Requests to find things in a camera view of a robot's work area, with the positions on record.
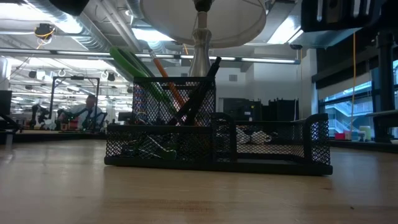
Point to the small green clip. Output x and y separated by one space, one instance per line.
169 154

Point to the pale green cup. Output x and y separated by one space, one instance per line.
366 133

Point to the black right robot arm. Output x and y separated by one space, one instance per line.
388 12

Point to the grey wall vent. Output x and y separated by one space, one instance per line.
233 77

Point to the white lumpy background object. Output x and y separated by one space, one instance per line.
258 137

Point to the person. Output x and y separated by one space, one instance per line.
88 110

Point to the orange pencil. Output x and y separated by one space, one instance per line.
161 70

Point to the black background cabinets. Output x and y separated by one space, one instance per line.
280 109

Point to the black dome camera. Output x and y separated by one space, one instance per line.
296 46

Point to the black mesh desk organizer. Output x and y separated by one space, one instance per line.
161 166

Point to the dark background monitor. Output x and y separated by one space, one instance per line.
5 102

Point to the black binder clip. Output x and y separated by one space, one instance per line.
154 146

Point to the black background robot arm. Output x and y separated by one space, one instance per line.
38 115

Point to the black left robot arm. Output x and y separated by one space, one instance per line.
70 6

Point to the white lamp shade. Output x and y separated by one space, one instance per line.
202 62

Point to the silver ceiling air duct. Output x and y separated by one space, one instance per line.
93 34

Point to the black background gantry frame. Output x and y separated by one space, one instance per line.
76 77

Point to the red box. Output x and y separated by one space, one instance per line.
340 136

